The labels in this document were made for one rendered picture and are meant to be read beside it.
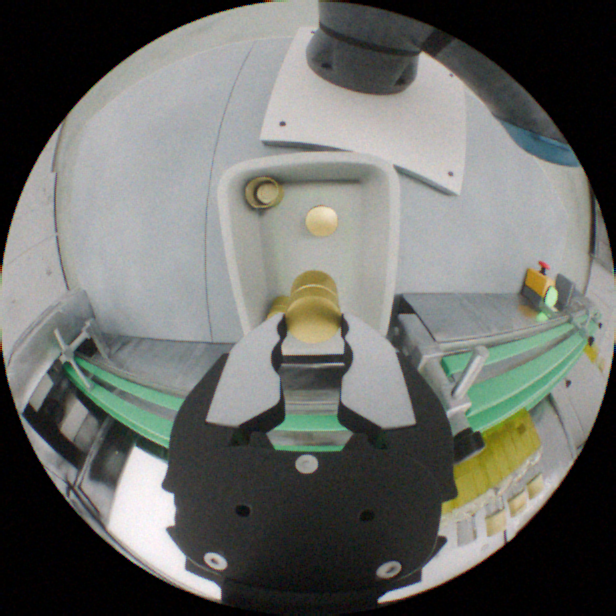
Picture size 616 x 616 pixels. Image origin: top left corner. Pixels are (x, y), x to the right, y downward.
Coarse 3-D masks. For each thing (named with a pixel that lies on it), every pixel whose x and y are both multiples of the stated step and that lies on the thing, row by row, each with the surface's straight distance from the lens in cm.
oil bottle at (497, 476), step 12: (492, 432) 37; (492, 444) 36; (480, 456) 34; (492, 456) 35; (504, 456) 37; (492, 468) 35; (504, 468) 37; (492, 480) 35; (504, 480) 36; (492, 492) 35; (504, 492) 37
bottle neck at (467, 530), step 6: (474, 516) 34; (462, 522) 33; (468, 522) 34; (474, 522) 34; (462, 528) 34; (468, 528) 34; (474, 528) 34; (462, 534) 34; (468, 534) 34; (474, 534) 35; (462, 540) 34; (468, 540) 34; (474, 540) 35
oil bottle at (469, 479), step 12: (456, 468) 31; (468, 468) 32; (480, 468) 33; (456, 480) 30; (468, 480) 32; (480, 480) 33; (468, 492) 31; (480, 492) 33; (456, 504) 31; (468, 504) 31; (480, 504) 33; (456, 516) 32; (468, 516) 32
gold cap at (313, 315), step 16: (304, 272) 15; (320, 272) 14; (304, 288) 12; (320, 288) 12; (336, 288) 15; (288, 304) 12; (304, 304) 11; (320, 304) 11; (336, 304) 11; (288, 320) 12; (304, 320) 12; (320, 320) 12; (336, 320) 12; (304, 336) 12; (320, 336) 12
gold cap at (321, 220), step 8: (312, 208) 21; (320, 208) 21; (328, 208) 21; (312, 216) 21; (320, 216) 21; (328, 216) 21; (336, 216) 21; (312, 224) 21; (320, 224) 21; (328, 224) 21; (336, 224) 21; (312, 232) 21; (320, 232) 21; (328, 232) 21
